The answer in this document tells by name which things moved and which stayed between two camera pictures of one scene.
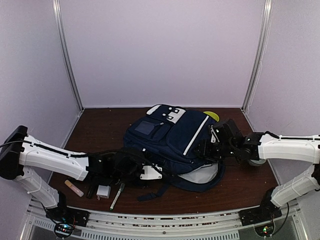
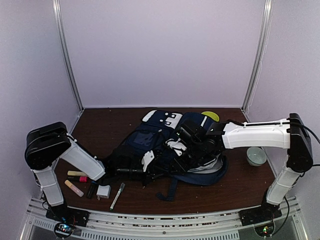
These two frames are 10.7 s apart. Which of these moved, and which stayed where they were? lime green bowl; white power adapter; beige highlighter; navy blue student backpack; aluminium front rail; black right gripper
Moved: navy blue student backpack; black right gripper
Stayed: lime green bowl; beige highlighter; white power adapter; aluminium front rail
